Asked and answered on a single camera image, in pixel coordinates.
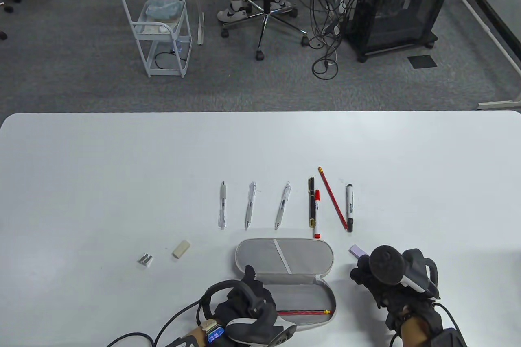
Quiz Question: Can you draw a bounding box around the smartwatch with beige band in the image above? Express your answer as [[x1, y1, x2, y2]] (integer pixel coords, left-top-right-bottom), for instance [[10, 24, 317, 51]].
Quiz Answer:
[[201, 320, 227, 343]]

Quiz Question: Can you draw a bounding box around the red-capped white marker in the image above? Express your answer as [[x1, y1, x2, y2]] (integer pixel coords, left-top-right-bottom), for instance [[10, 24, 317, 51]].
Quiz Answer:
[[313, 190, 321, 239]]

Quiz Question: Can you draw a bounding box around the white utility cart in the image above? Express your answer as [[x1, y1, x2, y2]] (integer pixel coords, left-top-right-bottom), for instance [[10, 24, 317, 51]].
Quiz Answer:
[[121, 0, 193, 78]]

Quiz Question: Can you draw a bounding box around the person's right hand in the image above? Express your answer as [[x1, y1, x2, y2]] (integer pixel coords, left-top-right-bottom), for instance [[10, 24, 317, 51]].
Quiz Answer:
[[350, 255, 440, 330]]

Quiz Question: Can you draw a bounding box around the black and gold pen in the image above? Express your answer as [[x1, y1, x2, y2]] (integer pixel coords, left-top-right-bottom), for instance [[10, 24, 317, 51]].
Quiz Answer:
[[308, 177, 316, 228]]

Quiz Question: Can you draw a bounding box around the black-capped white marker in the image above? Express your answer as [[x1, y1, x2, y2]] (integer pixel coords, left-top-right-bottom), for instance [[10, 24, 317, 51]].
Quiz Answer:
[[346, 184, 354, 233]]

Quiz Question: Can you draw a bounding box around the black cable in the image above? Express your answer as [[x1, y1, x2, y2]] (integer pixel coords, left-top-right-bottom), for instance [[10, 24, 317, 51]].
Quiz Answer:
[[438, 302, 464, 347], [104, 332, 155, 347], [155, 300, 204, 347]]

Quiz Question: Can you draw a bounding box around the blue plastic bag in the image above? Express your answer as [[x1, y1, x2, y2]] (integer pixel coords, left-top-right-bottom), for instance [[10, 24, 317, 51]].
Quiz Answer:
[[145, 0, 181, 20]]

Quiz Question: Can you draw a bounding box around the black floor plate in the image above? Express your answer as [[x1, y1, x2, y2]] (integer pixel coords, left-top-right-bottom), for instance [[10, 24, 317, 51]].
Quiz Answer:
[[408, 55, 438, 69]]

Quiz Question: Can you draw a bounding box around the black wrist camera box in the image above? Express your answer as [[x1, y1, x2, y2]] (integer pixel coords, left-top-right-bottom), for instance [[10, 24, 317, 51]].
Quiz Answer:
[[431, 327, 468, 347], [165, 333, 204, 347]]

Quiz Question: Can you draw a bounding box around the black mesh cabinet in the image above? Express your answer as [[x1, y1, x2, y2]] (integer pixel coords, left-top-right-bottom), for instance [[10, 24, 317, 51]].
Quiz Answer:
[[344, 0, 458, 63]]

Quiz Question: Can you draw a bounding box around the white desk frame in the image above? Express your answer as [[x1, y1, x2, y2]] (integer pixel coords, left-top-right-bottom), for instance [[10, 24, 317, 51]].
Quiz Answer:
[[450, 0, 521, 111]]

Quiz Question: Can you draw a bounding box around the white desk leg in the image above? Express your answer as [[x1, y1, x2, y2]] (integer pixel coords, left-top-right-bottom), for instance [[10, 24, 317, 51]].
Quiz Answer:
[[190, 0, 206, 46]]

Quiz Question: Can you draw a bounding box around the red pencil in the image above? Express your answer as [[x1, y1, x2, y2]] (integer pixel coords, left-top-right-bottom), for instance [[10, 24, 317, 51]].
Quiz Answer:
[[318, 167, 348, 229], [277, 309, 331, 316]]

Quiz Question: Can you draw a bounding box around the tangle of floor cables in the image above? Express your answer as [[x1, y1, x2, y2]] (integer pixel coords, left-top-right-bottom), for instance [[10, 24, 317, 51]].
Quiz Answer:
[[307, 0, 363, 80]]

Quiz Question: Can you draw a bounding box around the white cartoon-print pencil case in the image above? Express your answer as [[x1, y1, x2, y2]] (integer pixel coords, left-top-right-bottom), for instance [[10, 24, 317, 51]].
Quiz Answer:
[[235, 237, 337, 333]]

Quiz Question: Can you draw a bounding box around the person's left forearm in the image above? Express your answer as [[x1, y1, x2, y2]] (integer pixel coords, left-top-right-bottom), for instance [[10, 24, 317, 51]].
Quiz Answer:
[[190, 326, 209, 347]]

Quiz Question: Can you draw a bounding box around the person's right forearm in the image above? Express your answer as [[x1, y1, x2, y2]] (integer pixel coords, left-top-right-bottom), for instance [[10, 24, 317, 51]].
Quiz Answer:
[[397, 314, 433, 347]]

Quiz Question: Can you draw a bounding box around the person's left hand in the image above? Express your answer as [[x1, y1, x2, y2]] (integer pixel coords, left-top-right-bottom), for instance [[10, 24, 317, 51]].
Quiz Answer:
[[212, 265, 279, 335]]

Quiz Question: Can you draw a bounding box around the clear gel pen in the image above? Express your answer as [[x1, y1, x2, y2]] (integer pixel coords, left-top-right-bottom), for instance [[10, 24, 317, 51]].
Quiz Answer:
[[245, 181, 257, 229], [219, 181, 227, 230], [275, 181, 292, 230]]

